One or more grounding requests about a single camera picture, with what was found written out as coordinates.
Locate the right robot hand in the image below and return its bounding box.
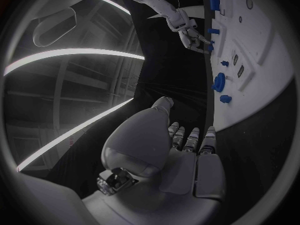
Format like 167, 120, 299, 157
178, 28, 214, 55

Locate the blue plug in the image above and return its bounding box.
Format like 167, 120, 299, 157
219, 94, 233, 104

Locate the blue thick cylinder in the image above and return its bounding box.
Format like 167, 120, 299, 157
208, 0, 222, 12

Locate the white task board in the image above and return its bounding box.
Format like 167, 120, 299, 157
210, 0, 295, 134

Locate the blue gear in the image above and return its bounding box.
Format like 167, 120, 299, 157
211, 72, 227, 94

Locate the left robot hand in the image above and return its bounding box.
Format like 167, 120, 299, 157
81, 96, 229, 225

